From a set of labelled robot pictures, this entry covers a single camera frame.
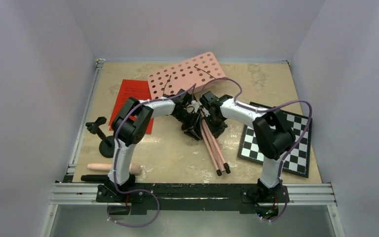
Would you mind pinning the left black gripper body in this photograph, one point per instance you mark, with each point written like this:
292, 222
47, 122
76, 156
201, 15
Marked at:
183, 116

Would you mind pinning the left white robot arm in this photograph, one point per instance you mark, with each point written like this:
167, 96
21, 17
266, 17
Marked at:
130, 126

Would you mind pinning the pink tripod music stand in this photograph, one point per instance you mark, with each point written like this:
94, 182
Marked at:
192, 75

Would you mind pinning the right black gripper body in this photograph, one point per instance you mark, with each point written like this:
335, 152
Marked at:
209, 118

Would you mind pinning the black microphone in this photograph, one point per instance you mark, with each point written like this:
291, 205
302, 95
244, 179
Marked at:
94, 178

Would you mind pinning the black microphone stand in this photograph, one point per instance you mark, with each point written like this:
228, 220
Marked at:
106, 146

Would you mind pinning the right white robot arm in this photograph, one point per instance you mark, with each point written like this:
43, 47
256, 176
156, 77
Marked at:
272, 131

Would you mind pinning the aluminium frame rail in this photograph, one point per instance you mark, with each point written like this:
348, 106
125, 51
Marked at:
168, 156

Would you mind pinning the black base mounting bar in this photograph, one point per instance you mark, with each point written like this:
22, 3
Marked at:
243, 198

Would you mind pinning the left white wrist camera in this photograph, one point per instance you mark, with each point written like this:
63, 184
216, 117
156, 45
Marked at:
195, 105

